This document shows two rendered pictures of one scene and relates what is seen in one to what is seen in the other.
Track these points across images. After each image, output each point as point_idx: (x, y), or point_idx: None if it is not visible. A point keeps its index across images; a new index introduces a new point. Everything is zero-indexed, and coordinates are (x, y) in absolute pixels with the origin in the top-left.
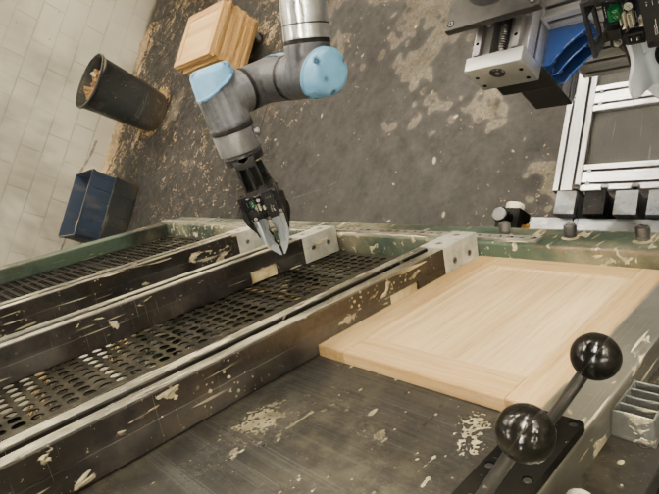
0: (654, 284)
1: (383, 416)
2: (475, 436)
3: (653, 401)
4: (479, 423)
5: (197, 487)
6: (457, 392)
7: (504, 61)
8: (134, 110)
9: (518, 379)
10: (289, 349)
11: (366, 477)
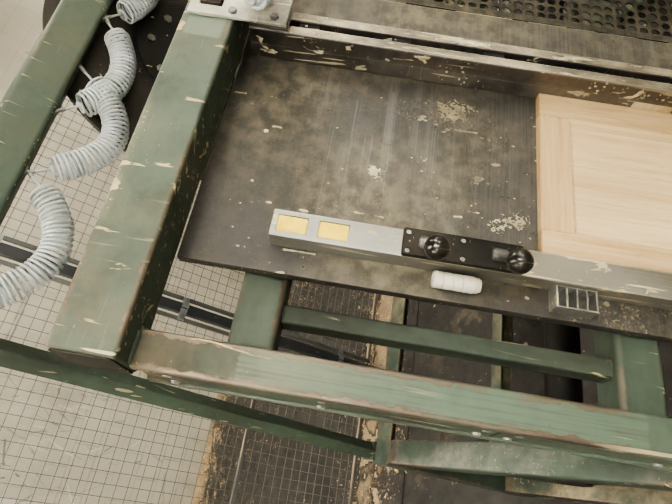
0: None
1: (496, 172)
2: (506, 225)
3: (577, 304)
4: (519, 223)
5: (391, 120)
6: (538, 201)
7: None
8: None
9: (567, 230)
10: (515, 82)
11: (444, 189)
